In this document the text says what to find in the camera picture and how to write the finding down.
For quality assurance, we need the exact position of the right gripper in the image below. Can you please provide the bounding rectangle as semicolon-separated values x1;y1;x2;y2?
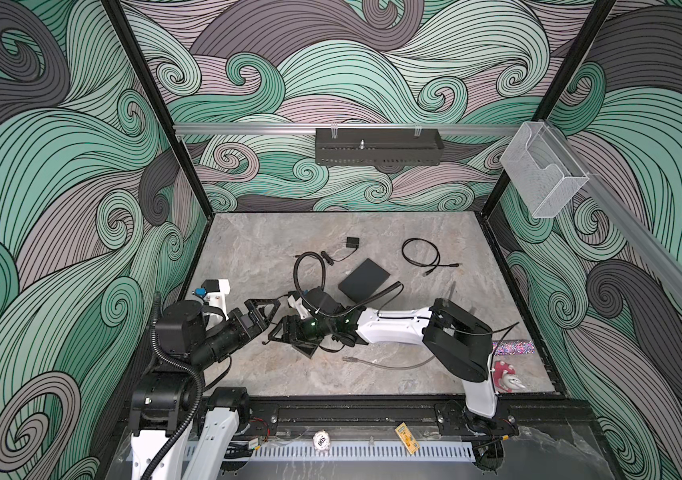
263;313;337;347

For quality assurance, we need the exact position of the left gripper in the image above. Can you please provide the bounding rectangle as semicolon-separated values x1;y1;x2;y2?
192;297;279;370

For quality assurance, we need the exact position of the black power adapter cable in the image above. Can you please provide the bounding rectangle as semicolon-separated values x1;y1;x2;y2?
262;335;348;355
320;236;361;268

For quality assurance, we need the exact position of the ribbed black network switch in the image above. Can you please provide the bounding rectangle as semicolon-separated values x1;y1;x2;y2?
290;336;322;359

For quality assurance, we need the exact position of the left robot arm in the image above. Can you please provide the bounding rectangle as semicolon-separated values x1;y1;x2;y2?
128;294;281;479

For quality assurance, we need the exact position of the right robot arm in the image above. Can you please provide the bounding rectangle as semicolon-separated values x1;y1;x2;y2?
268;252;514;419

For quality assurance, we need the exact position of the yellow tag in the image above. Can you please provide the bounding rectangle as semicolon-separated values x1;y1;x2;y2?
395;422;420;455

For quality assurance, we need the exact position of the pink white toy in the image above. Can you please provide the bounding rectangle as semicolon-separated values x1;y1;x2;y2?
492;360;526;393

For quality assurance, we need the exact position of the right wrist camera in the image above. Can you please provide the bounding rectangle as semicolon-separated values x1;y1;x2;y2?
288;292;313;320

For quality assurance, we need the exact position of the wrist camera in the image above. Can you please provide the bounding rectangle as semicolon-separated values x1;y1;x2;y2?
193;279;231;314
288;292;313;320

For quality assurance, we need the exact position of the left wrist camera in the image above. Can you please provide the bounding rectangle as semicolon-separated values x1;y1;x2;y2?
193;279;231;314

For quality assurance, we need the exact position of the red yellow wire bundle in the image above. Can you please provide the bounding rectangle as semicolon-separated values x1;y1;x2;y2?
244;416;273;451

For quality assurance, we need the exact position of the white slotted cable duct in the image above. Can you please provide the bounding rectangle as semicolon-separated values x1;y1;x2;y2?
236;441;475;463

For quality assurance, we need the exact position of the black wall tray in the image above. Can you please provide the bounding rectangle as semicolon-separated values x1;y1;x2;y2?
314;127;445;173

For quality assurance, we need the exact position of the coiled black cable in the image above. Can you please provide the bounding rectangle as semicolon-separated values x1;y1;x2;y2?
401;237;461;277

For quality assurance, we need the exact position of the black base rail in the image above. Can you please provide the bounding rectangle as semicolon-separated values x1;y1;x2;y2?
250;394;594;438

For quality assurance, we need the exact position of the clear acrylic wall holder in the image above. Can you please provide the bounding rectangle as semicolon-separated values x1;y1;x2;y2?
501;121;588;219

